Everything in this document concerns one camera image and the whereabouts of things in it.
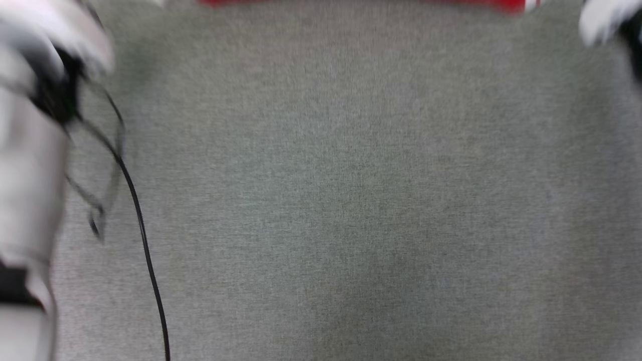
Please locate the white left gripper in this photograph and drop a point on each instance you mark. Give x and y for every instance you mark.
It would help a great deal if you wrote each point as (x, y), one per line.
(65, 25)

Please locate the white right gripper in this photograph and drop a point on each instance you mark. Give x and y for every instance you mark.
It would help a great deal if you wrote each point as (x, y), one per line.
(607, 15)

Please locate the red basketball jersey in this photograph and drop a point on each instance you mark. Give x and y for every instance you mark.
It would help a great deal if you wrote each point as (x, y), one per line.
(351, 2)

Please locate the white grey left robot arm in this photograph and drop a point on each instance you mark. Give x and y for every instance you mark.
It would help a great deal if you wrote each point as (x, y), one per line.
(25, 175)

